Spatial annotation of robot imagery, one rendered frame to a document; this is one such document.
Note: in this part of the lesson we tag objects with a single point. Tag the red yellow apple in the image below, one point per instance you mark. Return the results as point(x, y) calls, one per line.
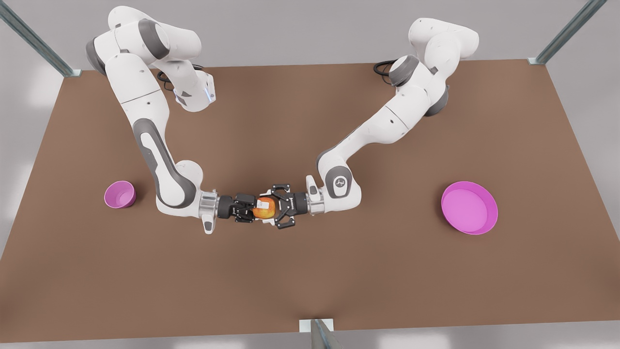
point(264, 209)

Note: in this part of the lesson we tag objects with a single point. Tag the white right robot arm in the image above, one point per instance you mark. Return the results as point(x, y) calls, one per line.
point(140, 92)

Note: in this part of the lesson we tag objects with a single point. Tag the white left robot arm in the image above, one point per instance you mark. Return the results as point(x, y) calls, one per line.
point(387, 121)

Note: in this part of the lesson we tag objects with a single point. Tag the small purple bowl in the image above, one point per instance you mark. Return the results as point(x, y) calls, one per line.
point(119, 195)

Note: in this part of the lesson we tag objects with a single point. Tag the purple plate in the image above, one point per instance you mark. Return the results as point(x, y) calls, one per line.
point(469, 207)

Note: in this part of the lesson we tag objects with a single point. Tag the silver frame post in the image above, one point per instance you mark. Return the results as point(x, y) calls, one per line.
point(320, 334)
point(34, 39)
point(566, 31)

